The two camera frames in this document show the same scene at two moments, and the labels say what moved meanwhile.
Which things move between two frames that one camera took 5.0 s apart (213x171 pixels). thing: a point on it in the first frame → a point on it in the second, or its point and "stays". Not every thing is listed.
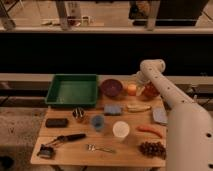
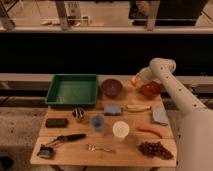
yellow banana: x=137 y=108 stays
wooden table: x=125 y=129 stays
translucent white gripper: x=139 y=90 → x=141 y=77
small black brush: x=46 y=152 stays
